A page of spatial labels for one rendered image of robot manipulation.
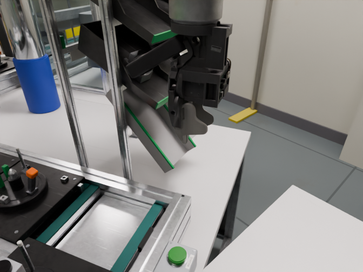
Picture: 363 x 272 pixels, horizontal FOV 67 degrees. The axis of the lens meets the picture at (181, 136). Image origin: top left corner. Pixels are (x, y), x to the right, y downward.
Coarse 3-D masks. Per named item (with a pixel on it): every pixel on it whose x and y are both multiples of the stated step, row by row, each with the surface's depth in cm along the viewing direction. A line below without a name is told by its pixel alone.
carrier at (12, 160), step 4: (0, 152) 90; (0, 156) 89; (4, 156) 89; (8, 156) 89; (12, 156) 89; (0, 160) 87; (4, 160) 87; (8, 160) 87; (12, 160) 86; (16, 160) 87; (0, 164) 85; (4, 164) 85; (8, 164) 85; (12, 164) 85; (0, 168) 83; (0, 172) 82
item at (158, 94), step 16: (80, 32) 70; (96, 32) 75; (128, 32) 78; (80, 48) 73; (96, 48) 70; (128, 48) 81; (144, 48) 77; (128, 80) 69; (160, 80) 78; (144, 96) 68; (160, 96) 73
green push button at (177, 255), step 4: (172, 248) 59; (176, 248) 59; (180, 248) 59; (172, 252) 58; (176, 252) 58; (180, 252) 58; (184, 252) 58; (172, 256) 58; (176, 256) 58; (180, 256) 58; (184, 256) 58; (172, 260) 57; (176, 260) 57; (180, 260) 57; (184, 260) 57; (176, 264) 57; (180, 264) 57
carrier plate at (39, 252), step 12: (24, 240) 61; (36, 240) 61; (12, 252) 59; (36, 252) 59; (48, 252) 59; (60, 252) 59; (24, 264) 56; (36, 264) 56; (48, 264) 56; (60, 264) 56; (72, 264) 56; (84, 264) 56
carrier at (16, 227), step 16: (0, 176) 72; (16, 176) 71; (48, 176) 80; (80, 176) 80; (0, 192) 71; (16, 192) 71; (32, 192) 70; (48, 192) 74; (64, 192) 74; (0, 208) 68; (16, 208) 68; (32, 208) 69; (48, 208) 69; (0, 224) 65; (16, 224) 65; (32, 224) 65; (16, 240) 61
